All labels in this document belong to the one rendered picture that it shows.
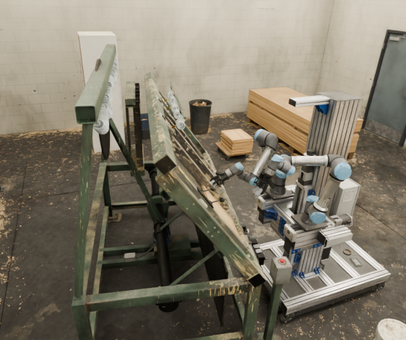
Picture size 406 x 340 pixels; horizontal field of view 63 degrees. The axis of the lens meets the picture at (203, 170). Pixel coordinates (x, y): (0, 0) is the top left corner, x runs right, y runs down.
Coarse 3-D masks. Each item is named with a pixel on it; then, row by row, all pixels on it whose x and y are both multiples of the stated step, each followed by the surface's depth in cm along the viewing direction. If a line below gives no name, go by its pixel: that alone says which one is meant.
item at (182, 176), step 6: (180, 174) 224; (186, 180) 227; (192, 186) 230; (192, 192) 233; (198, 192) 234; (198, 198) 236; (210, 210) 243; (222, 222) 250; (228, 228) 254; (234, 234) 258; (234, 240) 260; (240, 240) 264; (240, 246) 265; (246, 246) 271
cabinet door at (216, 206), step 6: (204, 186) 283; (204, 192) 272; (210, 198) 275; (216, 204) 283; (216, 210) 266; (222, 210) 288; (222, 216) 272; (228, 216) 297; (228, 222) 280; (234, 228) 287
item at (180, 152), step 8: (160, 112) 253; (184, 120) 255; (168, 128) 253; (176, 144) 260; (176, 152) 263; (184, 152) 265; (184, 160) 268; (192, 160) 274; (192, 168) 272; (200, 176) 277; (200, 184) 281; (208, 184) 283; (216, 192) 288; (224, 208) 298; (232, 216) 303
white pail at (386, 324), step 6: (378, 324) 273; (384, 324) 275; (390, 324) 271; (396, 324) 275; (402, 324) 275; (378, 330) 268; (384, 330) 270; (390, 330) 270; (396, 330) 270; (402, 330) 270; (378, 336) 266; (384, 336) 265; (390, 336) 265; (396, 336) 266; (402, 336) 266
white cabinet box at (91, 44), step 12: (84, 36) 533; (96, 36) 540; (108, 36) 546; (84, 48) 541; (96, 48) 547; (84, 60) 549; (84, 72) 557; (84, 84) 616; (120, 96) 597; (120, 108) 606; (120, 120) 616; (96, 132) 610; (120, 132) 627; (96, 144) 620
